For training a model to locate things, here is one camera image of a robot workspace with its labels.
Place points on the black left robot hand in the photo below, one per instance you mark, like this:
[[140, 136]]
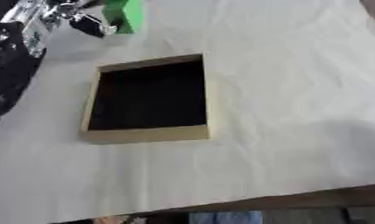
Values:
[[89, 24]]

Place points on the green rectangular block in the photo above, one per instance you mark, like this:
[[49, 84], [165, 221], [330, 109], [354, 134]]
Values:
[[125, 15]]

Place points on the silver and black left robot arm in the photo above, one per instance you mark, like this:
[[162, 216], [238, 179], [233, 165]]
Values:
[[11, 67]]

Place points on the tan cardboard box, black inside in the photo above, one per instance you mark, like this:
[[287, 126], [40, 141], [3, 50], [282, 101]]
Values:
[[144, 135]]

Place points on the blue fabric item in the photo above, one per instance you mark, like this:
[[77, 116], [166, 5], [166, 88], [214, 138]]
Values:
[[225, 217]]

